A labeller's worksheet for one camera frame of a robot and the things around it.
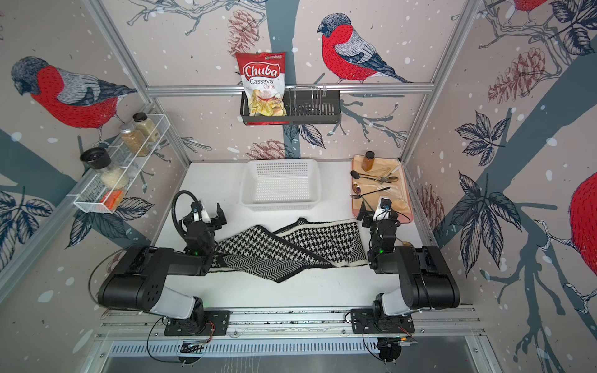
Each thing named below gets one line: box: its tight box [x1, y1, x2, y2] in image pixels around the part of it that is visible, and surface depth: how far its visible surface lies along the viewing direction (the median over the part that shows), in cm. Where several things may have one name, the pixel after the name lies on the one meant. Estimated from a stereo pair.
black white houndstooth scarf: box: [208, 217, 369, 284], surface depth 89 cm
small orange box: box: [99, 189, 125, 211], surface depth 67 cm
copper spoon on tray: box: [352, 182, 392, 197], surface depth 109 cm
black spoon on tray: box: [349, 170, 393, 185], surface depth 116 cm
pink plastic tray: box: [351, 154, 414, 224], surface depth 113 cm
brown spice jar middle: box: [118, 123, 151, 157], surface depth 78 cm
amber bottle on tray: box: [361, 150, 376, 172], surface depth 113 cm
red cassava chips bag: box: [235, 52, 290, 126], surface depth 85 cm
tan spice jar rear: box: [132, 111, 161, 143], surface depth 83 cm
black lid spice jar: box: [80, 147, 130, 190], surface depth 67 cm
